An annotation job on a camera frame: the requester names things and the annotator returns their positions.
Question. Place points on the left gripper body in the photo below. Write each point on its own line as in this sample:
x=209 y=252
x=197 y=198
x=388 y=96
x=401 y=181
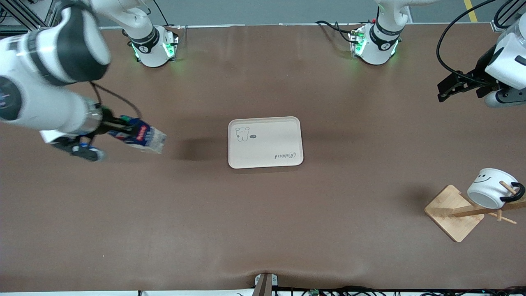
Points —
x=481 y=72

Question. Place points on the blue milk carton green cap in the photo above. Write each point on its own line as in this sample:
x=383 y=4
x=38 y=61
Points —
x=148 y=137

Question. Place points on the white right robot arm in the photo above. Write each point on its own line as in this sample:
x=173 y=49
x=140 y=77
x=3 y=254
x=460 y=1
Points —
x=53 y=41

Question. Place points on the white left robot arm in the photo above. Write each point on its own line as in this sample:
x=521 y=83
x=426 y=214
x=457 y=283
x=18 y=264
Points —
x=380 y=45

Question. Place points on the wooden cup rack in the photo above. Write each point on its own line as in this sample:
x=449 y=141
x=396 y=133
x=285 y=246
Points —
x=452 y=207

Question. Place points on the brown table cover mat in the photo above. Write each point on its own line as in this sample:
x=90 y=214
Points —
x=123 y=205

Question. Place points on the cream tray with rabbit print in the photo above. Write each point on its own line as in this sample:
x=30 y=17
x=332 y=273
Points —
x=267 y=144

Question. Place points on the aluminium frame with black struts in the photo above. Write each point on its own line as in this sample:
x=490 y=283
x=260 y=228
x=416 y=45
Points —
x=24 y=18

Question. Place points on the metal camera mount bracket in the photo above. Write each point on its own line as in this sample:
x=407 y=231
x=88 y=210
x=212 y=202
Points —
x=265 y=284

